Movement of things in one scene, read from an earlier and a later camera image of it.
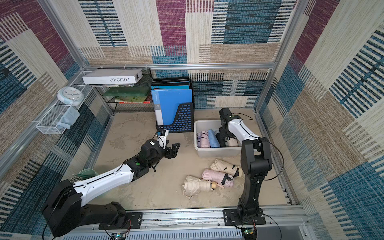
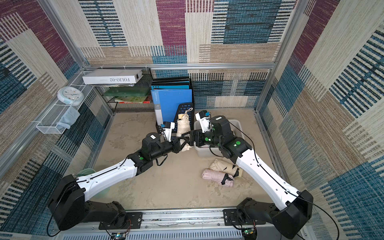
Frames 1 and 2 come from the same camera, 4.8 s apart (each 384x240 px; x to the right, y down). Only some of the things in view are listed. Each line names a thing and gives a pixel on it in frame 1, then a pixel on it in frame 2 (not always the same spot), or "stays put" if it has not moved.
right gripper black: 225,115 → 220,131
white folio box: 113,76 stays put
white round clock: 71,95 stays put
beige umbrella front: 192,186 → 183,126
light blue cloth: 69,117 stays put
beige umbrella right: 224,167 stays put
